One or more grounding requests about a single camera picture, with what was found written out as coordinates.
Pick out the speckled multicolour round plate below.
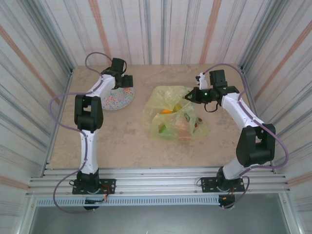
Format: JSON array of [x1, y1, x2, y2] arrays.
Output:
[[101, 87, 136, 112]]

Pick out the translucent yellow printed plastic bag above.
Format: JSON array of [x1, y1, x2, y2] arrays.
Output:
[[142, 85, 211, 142]]

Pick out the aluminium mounting rails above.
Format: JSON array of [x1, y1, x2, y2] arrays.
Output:
[[25, 167, 292, 198]]

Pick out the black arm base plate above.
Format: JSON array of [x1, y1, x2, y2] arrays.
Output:
[[199, 176, 245, 194], [72, 178, 117, 195]]

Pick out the perforated grey cable tray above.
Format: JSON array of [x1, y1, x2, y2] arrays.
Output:
[[35, 196, 220, 207]]

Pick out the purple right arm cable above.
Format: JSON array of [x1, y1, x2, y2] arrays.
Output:
[[203, 63, 290, 210]]

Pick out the thin black cable loop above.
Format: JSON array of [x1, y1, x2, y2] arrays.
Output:
[[204, 102, 219, 113]]

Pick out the peach coloured fruit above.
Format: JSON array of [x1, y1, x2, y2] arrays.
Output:
[[175, 118, 189, 130]]

